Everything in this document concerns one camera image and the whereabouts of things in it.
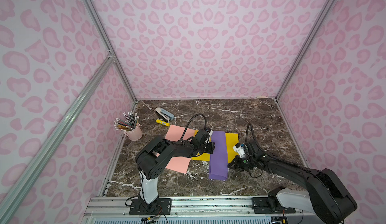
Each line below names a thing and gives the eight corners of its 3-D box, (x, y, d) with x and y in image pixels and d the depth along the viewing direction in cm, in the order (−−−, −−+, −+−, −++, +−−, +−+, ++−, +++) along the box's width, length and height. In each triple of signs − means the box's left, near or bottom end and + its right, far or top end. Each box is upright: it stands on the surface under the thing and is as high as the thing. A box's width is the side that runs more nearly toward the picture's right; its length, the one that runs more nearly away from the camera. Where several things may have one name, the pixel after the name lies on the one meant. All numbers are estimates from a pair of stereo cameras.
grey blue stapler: (153, 114, 114) (152, 110, 111) (159, 109, 117) (158, 105, 114) (168, 123, 108) (167, 120, 105) (174, 118, 111) (173, 115, 108)
